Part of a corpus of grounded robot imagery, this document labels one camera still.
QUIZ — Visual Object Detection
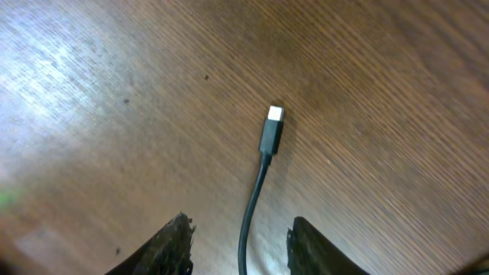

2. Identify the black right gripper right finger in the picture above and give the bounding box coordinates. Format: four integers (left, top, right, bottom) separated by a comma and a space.
287, 216, 368, 275

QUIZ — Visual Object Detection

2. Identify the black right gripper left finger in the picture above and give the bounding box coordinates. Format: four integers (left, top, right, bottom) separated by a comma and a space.
106, 212, 196, 275

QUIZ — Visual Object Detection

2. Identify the black charger cable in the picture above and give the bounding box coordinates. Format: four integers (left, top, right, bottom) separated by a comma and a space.
237, 105, 286, 275

